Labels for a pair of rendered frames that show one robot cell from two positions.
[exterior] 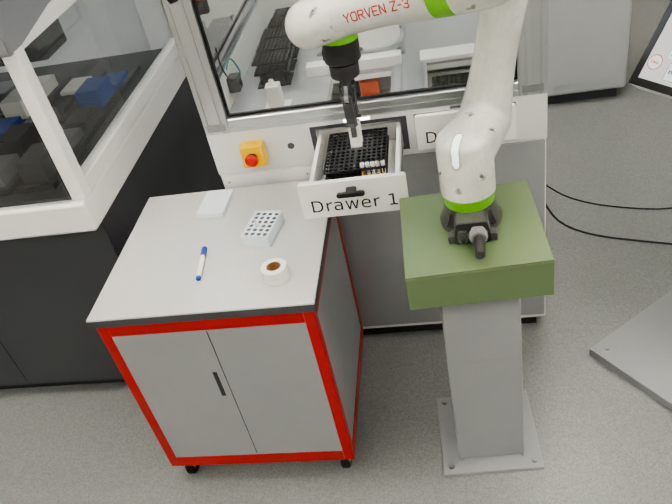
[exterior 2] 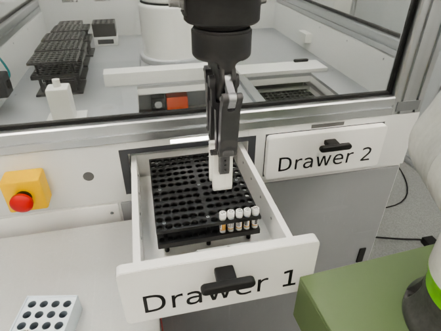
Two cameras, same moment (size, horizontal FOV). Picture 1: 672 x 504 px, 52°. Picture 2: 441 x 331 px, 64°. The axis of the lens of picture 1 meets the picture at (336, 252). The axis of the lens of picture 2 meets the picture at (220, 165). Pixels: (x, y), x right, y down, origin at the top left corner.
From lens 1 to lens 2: 1.38 m
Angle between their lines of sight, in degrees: 21
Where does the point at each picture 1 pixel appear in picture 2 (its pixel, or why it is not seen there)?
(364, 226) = not seen: hidden behind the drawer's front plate
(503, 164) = (351, 193)
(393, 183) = (297, 255)
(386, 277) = (200, 318)
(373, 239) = not seen: hidden behind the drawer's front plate
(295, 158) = (94, 194)
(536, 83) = (413, 100)
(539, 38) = (432, 42)
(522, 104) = (390, 125)
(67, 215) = not seen: outside the picture
